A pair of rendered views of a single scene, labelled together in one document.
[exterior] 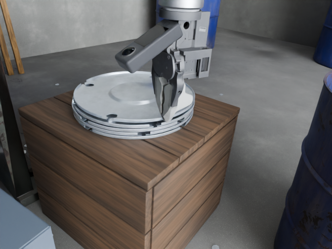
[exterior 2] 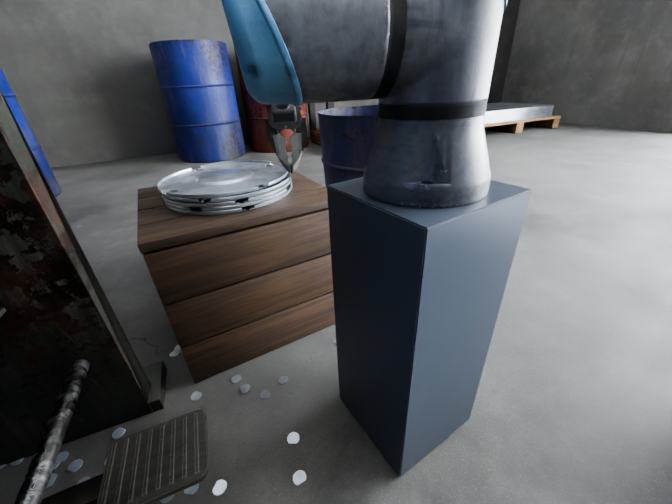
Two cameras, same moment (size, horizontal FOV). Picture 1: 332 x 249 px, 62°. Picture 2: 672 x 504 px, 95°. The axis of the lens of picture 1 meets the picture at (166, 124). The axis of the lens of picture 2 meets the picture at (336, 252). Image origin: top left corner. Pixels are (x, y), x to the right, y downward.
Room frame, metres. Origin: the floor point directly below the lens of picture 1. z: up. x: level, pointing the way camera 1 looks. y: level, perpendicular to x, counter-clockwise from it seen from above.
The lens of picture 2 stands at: (0.07, 0.61, 0.57)
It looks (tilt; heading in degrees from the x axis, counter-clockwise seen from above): 29 degrees down; 297
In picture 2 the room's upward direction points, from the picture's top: 3 degrees counter-clockwise
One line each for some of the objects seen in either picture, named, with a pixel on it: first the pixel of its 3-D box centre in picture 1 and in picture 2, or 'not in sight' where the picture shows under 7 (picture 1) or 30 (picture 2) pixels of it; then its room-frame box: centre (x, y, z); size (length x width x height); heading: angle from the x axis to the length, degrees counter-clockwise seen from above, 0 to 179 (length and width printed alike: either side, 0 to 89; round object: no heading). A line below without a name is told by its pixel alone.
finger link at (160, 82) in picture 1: (170, 96); (282, 151); (0.51, -0.01, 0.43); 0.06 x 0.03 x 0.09; 123
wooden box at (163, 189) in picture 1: (134, 163); (245, 255); (0.61, 0.08, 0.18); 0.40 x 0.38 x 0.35; 55
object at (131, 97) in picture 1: (135, 92); (225, 176); (0.62, 0.08, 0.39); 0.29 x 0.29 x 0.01
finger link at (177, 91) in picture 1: (173, 82); (296, 131); (0.47, -0.01, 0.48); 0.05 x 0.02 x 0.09; 33
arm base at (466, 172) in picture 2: not in sight; (426, 146); (0.14, 0.22, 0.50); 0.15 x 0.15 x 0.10
